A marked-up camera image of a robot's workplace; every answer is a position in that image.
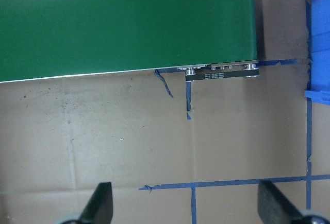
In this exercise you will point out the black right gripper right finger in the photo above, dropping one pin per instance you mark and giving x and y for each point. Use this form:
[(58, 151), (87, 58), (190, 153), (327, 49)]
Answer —
[(274, 207)]

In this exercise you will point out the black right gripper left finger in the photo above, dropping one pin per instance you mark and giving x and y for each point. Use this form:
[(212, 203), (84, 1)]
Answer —
[(99, 208)]

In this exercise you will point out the green conveyor belt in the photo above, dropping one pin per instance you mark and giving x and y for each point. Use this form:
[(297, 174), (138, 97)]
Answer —
[(55, 38)]

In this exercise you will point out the blue destination bin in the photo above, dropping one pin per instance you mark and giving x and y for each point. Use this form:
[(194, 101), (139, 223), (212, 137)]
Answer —
[(319, 32)]

